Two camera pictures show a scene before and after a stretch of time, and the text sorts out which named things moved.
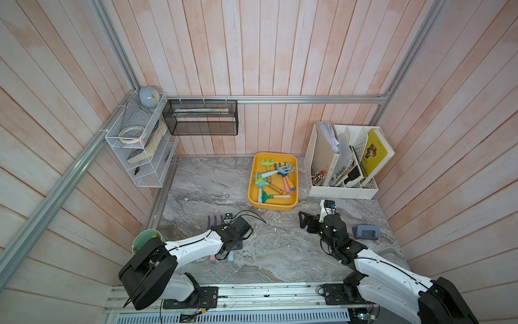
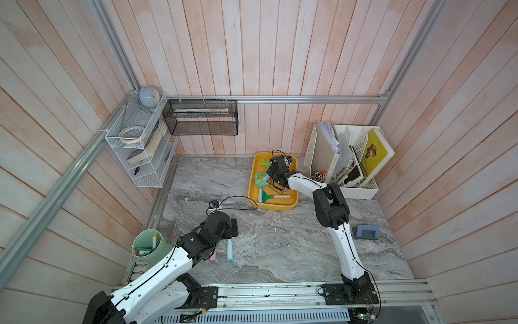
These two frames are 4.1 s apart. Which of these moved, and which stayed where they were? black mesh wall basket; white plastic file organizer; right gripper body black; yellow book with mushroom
Moved: right gripper body black
Stayed: black mesh wall basket; white plastic file organizer; yellow book with mushroom
